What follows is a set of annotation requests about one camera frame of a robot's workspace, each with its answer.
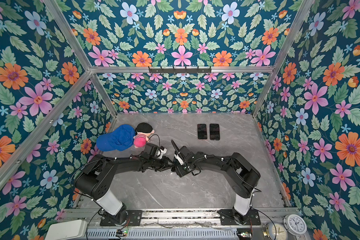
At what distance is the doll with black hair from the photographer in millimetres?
995

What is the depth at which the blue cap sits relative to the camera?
1.00 metres

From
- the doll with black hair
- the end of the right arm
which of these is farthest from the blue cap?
the end of the right arm
